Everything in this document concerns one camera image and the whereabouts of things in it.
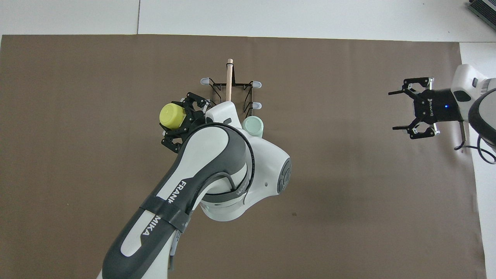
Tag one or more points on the yellow plastic cup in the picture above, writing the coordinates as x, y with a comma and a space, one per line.
172, 116

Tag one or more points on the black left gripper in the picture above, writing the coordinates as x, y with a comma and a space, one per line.
193, 120

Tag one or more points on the green plastic cup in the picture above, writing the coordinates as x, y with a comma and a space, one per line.
252, 124

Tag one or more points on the dark ribbed metal device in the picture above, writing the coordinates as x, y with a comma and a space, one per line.
484, 9

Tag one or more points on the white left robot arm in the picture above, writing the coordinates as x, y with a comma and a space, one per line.
217, 162

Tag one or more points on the brown paper table mat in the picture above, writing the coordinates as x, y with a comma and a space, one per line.
348, 193

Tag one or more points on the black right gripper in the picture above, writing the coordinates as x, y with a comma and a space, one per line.
436, 106

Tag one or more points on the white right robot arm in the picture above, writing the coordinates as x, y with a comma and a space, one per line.
467, 79

